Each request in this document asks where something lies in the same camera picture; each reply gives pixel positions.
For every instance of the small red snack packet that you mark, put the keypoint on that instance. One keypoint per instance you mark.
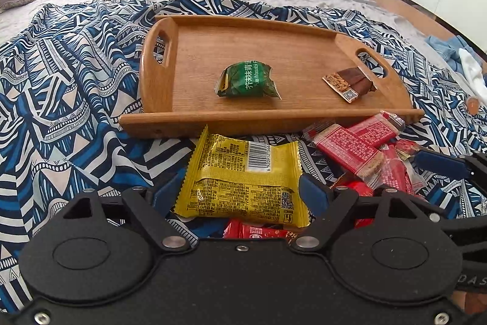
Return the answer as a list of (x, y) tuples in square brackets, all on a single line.
[(359, 188)]

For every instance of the red nut snack packet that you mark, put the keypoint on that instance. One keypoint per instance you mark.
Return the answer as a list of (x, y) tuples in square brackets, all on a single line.
[(258, 231)]

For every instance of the blue clothing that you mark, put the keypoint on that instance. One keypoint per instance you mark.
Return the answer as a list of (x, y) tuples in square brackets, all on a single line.
[(443, 47)]

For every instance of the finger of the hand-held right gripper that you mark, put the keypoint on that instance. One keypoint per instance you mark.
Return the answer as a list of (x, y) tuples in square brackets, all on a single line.
[(437, 161), (468, 229)]

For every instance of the blue white patterned blanket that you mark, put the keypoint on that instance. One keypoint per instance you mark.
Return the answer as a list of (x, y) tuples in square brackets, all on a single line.
[(76, 100)]

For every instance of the brown snack bar packet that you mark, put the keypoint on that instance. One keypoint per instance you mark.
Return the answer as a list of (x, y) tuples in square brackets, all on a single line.
[(354, 79)]

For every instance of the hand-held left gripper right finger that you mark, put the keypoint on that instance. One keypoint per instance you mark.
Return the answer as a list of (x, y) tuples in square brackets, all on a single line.
[(314, 193)]

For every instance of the wooden tray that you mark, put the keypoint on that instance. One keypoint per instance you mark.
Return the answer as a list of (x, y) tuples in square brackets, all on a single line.
[(247, 43)]

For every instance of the yellow snack packet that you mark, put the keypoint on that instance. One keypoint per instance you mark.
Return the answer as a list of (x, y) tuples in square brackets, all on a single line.
[(236, 188)]

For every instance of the orange jelly cup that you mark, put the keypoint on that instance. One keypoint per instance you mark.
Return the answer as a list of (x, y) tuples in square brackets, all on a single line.
[(473, 107)]

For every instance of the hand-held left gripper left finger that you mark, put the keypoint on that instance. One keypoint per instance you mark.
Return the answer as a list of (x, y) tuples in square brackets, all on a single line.
[(165, 193)]

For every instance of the green snack packet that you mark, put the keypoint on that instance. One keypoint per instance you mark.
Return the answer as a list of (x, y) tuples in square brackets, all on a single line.
[(247, 81)]

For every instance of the strawberry print snack packet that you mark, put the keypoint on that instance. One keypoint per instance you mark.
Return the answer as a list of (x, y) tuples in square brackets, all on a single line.
[(407, 148)]

